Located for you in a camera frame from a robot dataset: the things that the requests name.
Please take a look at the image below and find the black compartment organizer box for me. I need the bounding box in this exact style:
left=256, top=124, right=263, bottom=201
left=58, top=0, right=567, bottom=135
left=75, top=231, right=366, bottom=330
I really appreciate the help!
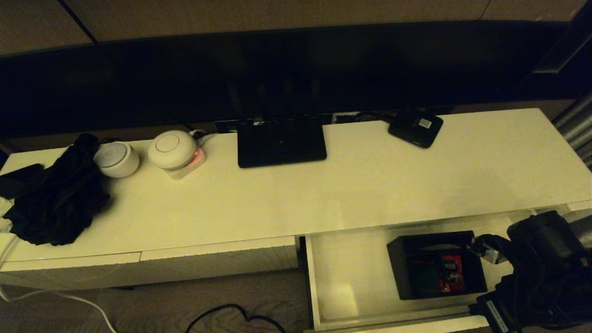
left=387, top=230, right=488, bottom=301

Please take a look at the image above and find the white base with red light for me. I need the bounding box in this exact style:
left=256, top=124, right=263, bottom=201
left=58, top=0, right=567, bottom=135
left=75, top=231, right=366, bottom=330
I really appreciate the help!
left=163, top=147, right=207, bottom=180

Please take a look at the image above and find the black power strip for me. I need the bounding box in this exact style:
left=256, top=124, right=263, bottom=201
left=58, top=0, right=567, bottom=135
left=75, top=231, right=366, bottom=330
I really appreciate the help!
left=215, top=113, right=354, bottom=134

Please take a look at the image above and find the small black set-top box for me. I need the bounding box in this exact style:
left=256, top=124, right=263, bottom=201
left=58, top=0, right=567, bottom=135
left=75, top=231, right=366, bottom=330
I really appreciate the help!
left=388, top=108, right=444, bottom=148

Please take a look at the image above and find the white ribbed cabinet front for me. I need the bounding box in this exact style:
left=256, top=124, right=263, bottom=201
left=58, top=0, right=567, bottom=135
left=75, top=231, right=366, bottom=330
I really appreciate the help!
left=140, top=236, right=299, bottom=284
left=0, top=252, right=142, bottom=291

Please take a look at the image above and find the grey pleated curtain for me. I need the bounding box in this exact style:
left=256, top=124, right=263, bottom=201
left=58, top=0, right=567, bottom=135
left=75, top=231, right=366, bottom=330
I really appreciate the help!
left=548, top=92, right=592, bottom=253

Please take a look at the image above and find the black wrist camera with label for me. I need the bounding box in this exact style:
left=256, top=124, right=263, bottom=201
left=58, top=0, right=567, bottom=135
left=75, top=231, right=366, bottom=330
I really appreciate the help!
left=469, top=295, right=515, bottom=333

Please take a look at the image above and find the small white round device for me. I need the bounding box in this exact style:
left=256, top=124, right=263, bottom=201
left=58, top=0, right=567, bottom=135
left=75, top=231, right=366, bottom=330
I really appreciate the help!
left=93, top=141, right=140, bottom=179

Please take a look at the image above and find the white pull-out drawer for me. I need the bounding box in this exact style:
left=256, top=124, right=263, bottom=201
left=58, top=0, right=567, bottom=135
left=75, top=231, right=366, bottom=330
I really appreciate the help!
left=303, top=210, right=574, bottom=333

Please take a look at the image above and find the red Nescafe coffee sachet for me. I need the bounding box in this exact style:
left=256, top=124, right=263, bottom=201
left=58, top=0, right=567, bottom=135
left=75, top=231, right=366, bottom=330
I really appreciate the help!
left=439, top=254, right=466, bottom=292

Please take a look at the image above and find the large black television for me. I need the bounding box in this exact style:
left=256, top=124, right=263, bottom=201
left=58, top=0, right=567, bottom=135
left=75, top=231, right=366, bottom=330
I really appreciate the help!
left=0, top=21, right=592, bottom=139

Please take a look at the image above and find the black router with antennas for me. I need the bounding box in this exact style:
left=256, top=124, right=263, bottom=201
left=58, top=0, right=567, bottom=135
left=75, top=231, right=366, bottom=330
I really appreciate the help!
left=226, top=79, right=328, bottom=169

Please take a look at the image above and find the black cloth pile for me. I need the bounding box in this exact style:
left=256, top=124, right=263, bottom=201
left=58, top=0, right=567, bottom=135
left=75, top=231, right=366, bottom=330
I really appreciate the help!
left=2, top=133, right=111, bottom=247

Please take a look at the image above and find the thick white cable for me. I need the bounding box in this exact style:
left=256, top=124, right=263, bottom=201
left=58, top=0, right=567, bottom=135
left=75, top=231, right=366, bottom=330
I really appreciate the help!
left=0, top=233, right=117, bottom=333

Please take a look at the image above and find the large white dome device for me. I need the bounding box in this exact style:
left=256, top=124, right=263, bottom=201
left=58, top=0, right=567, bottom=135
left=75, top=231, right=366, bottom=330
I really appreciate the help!
left=147, top=130, right=197, bottom=170

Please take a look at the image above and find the white low cabinet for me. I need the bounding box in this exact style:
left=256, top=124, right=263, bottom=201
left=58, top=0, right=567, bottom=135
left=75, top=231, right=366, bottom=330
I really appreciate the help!
left=0, top=108, right=592, bottom=292

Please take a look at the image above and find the dark metal frame bar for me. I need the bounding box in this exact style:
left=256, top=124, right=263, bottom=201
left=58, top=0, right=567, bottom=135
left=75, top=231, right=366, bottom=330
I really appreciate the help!
left=532, top=0, right=592, bottom=74

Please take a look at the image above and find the white sachet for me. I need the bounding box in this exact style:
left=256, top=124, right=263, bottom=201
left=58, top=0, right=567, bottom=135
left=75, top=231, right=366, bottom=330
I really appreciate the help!
left=418, top=243, right=464, bottom=253

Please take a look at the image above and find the black floor cable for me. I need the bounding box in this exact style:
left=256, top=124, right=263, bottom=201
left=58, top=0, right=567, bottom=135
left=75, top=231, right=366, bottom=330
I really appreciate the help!
left=185, top=303, right=287, bottom=333

